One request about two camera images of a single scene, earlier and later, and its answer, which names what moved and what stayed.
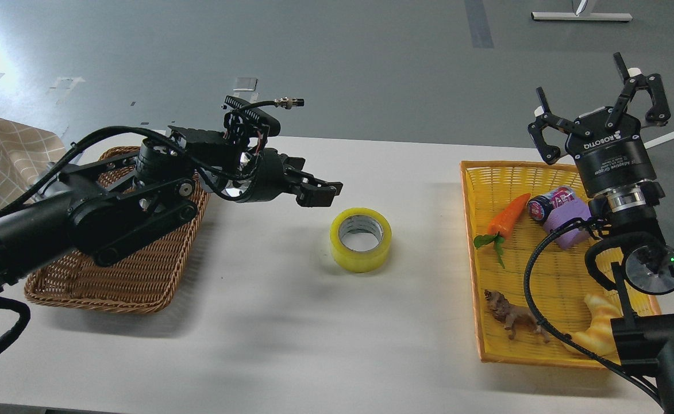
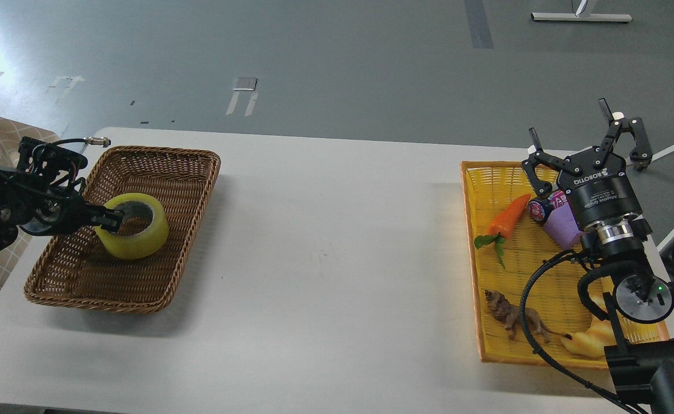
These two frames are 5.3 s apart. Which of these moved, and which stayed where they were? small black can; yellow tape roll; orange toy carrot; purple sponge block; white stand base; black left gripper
Moved: yellow tape roll; black left gripper
Stayed: purple sponge block; small black can; white stand base; orange toy carrot
